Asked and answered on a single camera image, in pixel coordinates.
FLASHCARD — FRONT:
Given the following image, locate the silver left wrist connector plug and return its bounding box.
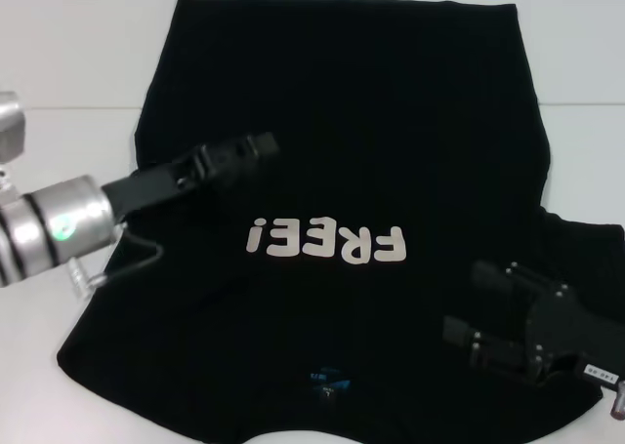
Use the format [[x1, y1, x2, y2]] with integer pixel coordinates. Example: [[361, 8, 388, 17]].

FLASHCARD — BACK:
[[67, 258, 106, 300]]

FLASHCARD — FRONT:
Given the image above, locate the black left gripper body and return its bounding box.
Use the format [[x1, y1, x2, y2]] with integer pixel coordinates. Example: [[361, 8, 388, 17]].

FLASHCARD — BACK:
[[101, 144, 236, 217]]

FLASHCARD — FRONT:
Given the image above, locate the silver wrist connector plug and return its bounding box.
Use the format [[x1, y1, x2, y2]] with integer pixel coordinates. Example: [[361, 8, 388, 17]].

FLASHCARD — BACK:
[[67, 258, 106, 300], [607, 383, 625, 415]]

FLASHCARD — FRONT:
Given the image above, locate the thin dark red cable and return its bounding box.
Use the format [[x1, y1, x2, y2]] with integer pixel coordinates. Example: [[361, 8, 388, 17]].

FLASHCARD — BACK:
[[95, 222, 165, 284]]

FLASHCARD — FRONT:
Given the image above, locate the black shirt with FREE print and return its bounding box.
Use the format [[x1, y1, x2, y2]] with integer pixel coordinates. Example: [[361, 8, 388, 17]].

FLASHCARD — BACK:
[[56, 0, 625, 444]]

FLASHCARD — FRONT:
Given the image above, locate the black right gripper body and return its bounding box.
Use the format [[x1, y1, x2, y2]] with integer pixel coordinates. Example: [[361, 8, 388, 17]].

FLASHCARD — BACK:
[[523, 286, 625, 385]]

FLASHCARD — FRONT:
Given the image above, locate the silver right wrist connector plug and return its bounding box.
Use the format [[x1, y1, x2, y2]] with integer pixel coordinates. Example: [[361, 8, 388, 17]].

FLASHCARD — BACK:
[[607, 383, 625, 415]]

